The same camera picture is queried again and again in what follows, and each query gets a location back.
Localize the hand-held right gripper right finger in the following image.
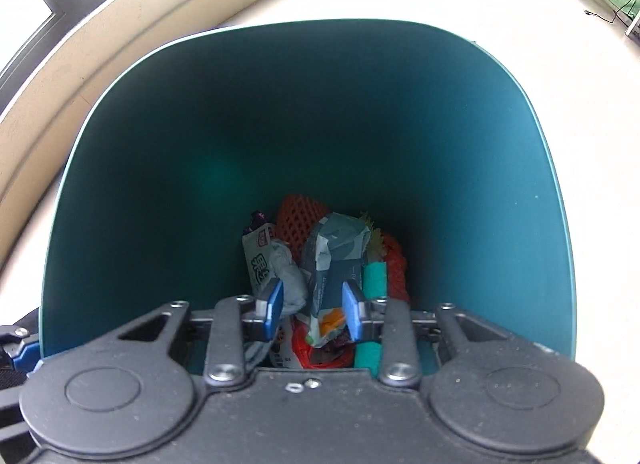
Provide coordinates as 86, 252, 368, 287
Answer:
342, 278, 522, 391

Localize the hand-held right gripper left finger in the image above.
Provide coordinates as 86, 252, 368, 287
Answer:
117, 277, 285, 388

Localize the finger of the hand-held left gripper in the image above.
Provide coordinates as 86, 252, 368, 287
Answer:
0, 325, 41, 374

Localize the teal foam sleeve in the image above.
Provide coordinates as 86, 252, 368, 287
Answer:
355, 261, 389, 380

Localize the grey tissue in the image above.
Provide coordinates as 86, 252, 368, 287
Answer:
267, 239, 309, 317

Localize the printed snack box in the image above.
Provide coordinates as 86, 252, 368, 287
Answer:
241, 209, 296, 369

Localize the red plastic bag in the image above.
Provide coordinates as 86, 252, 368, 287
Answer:
292, 234, 411, 370

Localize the blue white wrapper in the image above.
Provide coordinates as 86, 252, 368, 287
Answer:
300, 211, 374, 348

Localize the white yellow napa cabbage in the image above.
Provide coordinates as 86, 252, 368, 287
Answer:
360, 211, 389, 260

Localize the orange foam fruit net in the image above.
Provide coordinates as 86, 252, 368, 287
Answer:
274, 195, 331, 260

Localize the dark teal trash bin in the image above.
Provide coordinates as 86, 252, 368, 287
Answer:
39, 19, 575, 377

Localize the black cable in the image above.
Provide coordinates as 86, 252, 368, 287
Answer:
582, 0, 637, 26

